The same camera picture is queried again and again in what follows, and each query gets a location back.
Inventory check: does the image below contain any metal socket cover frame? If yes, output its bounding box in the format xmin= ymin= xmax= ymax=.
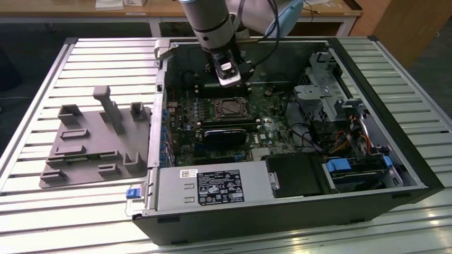
xmin=214 ymin=98 xmax=250 ymax=120

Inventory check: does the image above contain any CPU socket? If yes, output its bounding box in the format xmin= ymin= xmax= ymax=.
xmin=213 ymin=97 xmax=250 ymax=121

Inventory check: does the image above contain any black RAM stick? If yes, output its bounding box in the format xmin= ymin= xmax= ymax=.
xmin=201 ymin=119 xmax=257 ymax=125

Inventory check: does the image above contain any grey metal drive cage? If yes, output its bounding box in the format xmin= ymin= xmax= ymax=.
xmin=292 ymin=51 xmax=366 ymax=122

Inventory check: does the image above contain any green motherboard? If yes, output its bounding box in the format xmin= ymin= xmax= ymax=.
xmin=165 ymin=84 xmax=301 ymax=167

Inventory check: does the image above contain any black graphics card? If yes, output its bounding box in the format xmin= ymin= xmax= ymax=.
xmin=201 ymin=128 xmax=248 ymax=147

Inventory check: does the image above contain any small silver heatsink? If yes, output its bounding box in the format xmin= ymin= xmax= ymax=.
xmin=252 ymin=147 xmax=272 ymax=161

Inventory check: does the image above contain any black plastic shroud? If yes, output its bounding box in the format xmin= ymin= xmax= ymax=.
xmin=264 ymin=154 xmax=336 ymax=199

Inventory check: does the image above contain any blue disk carrier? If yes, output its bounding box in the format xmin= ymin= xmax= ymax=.
xmin=326 ymin=158 xmax=353 ymax=175

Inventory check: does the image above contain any large white box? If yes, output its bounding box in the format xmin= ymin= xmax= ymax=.
xmin=94 ymin=0 xmax=125 ymax=12

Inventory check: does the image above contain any wooden cabinet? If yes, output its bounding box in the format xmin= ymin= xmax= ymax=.
xmin=350 ymin=0 xmax=452 ymax=69

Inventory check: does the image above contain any grey power supply with label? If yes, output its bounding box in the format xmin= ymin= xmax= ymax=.
xmin=154 ymin=166 xmax=280 ymax=212

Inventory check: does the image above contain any black hard disk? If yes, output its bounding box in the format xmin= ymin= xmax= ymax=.
xmin=329 ymin=169 xmax=388 ymax=193

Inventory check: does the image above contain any grey plastic part rack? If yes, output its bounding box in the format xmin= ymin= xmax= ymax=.
xmin=38 ymin=86 xmax=152 ymax=189

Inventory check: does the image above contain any black open PC case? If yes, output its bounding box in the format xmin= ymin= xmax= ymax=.
xmin=132 ymin=36 xmax=445 ymax=246

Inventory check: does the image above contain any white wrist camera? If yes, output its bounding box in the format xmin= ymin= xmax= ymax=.
xmin=213 ymin=60 xmax=245 ymax=88

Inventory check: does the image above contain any yellow wire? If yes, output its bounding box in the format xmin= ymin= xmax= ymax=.
xmin=330 ymin=137 xmax=350 ymax=153

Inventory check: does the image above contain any orange wire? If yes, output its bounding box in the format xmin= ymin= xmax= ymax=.
xmin=356 ymin=133 xmax=373 ymax=154

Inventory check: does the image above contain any wooden desk white frame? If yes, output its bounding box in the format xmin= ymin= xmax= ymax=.
xmin=0 ymin=0 xmax=364 ymax=38

